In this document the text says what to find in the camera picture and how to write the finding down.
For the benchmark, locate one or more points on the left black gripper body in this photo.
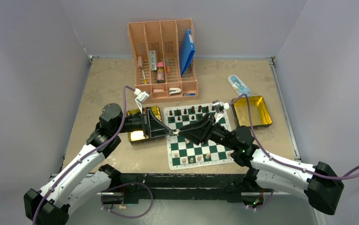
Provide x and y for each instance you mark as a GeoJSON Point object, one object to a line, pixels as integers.
{"type": "Point", "coordinates": [146, 123]}

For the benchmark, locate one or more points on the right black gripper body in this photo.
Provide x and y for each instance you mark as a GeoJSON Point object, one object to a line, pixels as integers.
{"type": "Point", "coordinates": [211, 131]}

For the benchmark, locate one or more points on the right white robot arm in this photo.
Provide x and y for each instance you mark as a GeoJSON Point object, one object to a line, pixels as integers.
{"type": "Point", "coordinates": [318, 183]}

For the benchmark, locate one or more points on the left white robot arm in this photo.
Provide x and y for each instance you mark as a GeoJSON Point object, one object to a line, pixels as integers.
{"type": "Point", "coordinates": [54, 202]}

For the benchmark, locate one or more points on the green white chess board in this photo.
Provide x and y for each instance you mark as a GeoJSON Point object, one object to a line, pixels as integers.
{"type": "Point", "coordinates": [178, 116]}

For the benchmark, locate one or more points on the left gold tin tray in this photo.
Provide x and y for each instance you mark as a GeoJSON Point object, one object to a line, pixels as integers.
{"type": "Point", "coordinates": [137, 137]}

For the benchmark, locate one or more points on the gold tin tray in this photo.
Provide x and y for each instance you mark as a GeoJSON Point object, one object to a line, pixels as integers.
{"type": "Point", "coordinates": [260, 115]}
{"type": "Point", "coordinates": [137, 137]}

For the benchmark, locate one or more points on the white stapler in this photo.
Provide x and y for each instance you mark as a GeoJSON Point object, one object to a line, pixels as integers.
{"type": "Point", "coordinates": [174, 92]}

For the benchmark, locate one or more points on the blue white packaged item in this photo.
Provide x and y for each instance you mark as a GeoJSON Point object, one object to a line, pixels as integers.
{"type": "Point", "coordinates": [238, 85]}

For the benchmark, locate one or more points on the right gold tin tray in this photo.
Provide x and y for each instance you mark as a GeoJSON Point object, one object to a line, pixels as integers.
{"type": "Point", "coordinates": [260, 115]}

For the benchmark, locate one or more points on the brown bottle pink cap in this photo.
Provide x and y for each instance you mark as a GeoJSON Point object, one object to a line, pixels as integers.
{"type": "Point", "coordinates": [160, 72]}

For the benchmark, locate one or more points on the white green box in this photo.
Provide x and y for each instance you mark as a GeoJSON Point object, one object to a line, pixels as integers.
{"type": "Point", "coordinates": [153, 60]}

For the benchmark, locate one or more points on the pink desk organizer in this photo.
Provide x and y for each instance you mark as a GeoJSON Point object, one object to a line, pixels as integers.
{"type": "Point", "coordinates": [165, 37]}

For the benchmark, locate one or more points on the blue folder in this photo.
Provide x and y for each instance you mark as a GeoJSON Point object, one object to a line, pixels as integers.
{"type": "Point", "coordinates": [186, 52]}

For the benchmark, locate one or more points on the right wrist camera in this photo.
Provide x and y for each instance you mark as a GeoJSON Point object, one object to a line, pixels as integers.
{"type": "Point", "coordinates": [220, 108]}

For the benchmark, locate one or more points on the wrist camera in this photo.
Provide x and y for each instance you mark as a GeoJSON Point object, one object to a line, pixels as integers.
{"type": "Point", "coordinates": [220, 108]}
{"type": "Point", "coordinates": [141, 97]}

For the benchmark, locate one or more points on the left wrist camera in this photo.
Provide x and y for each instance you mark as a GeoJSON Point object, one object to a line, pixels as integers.
{"type": "Point", "coordinates": [141, 97]}

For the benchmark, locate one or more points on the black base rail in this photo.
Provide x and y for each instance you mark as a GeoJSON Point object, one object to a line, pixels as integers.
{"type": "Point", "coordinates": [233, 188]}

